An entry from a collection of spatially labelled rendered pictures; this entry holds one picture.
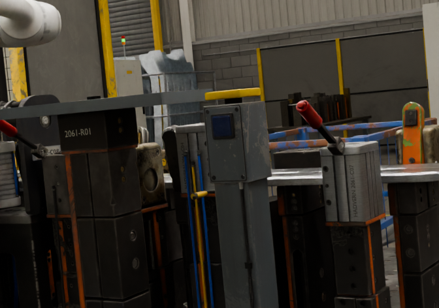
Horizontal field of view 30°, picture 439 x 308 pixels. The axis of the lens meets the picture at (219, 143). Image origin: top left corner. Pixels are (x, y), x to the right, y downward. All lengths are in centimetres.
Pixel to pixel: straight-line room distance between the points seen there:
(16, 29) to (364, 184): 103
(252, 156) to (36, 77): 381
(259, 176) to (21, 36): 97
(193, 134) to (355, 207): 31
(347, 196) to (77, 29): 414
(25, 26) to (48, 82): 301
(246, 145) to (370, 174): 23
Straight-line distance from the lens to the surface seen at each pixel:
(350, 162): 125
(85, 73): 530
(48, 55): 501
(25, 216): 159
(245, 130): 115
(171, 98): 119
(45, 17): 204
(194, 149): 138
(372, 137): 348
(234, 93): 115
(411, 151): 156
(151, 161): 151
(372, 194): 129
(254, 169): 116
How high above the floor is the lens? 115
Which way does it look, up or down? 3 degrees down
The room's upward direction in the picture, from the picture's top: 5 degrees counter-clockwise
